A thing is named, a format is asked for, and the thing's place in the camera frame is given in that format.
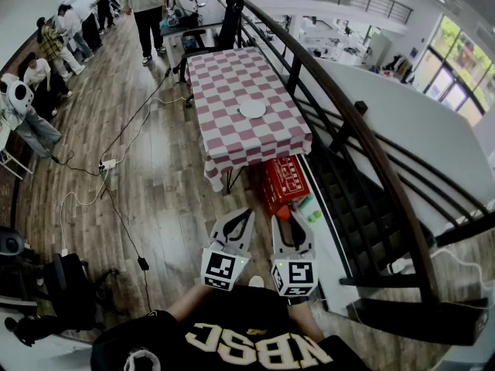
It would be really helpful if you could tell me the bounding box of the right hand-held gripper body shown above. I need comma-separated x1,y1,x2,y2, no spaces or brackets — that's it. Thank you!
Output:
270,248,319,298

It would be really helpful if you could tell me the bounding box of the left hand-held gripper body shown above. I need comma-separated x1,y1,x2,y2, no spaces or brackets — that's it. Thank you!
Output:
200,240,251,292

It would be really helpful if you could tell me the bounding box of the white round plate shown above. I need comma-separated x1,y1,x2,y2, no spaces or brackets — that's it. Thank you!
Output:
238,100,268,119

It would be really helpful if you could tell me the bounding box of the person's right forearm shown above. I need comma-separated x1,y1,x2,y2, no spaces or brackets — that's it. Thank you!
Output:
288,298,326,344

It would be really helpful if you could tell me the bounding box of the person's left forearm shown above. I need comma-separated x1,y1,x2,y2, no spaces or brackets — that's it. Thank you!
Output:
166,283,218,322

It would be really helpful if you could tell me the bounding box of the green white packet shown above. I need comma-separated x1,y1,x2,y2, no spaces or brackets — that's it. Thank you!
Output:
296,192,324,224

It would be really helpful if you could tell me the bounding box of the black metal table leg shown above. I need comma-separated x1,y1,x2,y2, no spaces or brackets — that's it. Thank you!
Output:
226,167,245,195

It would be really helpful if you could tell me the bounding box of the dark staircase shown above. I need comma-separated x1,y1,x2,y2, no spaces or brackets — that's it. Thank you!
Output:
305,145,422,285

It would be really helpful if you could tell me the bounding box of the red cardboard box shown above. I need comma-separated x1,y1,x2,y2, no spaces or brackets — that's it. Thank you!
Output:
258,155,312,219

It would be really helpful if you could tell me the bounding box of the person's black printed shirt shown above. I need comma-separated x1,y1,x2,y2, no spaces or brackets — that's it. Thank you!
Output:
90,284,373,371

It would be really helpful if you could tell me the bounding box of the black railing with wooden handrail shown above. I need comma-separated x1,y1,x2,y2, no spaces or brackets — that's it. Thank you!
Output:
203,0,495,347

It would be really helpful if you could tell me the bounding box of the pink white checkered tablecloth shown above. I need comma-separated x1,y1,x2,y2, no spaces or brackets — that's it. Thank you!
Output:
185,46,314,193

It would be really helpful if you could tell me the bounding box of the black office chair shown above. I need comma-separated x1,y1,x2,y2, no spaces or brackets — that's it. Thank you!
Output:
0,225,128,348

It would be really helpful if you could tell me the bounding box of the black high-back chair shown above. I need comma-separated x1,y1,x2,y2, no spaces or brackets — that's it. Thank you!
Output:
172,0,245,84

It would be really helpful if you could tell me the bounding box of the dark top desk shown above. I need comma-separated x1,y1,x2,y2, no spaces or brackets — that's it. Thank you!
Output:
159,0,227,69

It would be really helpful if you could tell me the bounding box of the white robot on desk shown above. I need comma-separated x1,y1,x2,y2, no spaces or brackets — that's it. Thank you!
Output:
165,0,200,29

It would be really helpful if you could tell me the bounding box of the large glass window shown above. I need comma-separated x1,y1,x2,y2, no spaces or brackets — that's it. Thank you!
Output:
411,13,495,128

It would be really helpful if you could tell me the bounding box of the white power strip with cable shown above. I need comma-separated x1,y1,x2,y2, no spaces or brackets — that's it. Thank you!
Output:
386,247,495,311

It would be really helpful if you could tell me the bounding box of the long black floor cable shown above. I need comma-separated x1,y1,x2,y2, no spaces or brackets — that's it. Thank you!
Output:
57,66,173,312

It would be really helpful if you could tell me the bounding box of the white floor cable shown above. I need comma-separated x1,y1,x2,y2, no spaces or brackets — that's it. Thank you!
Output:
58,95,187,255

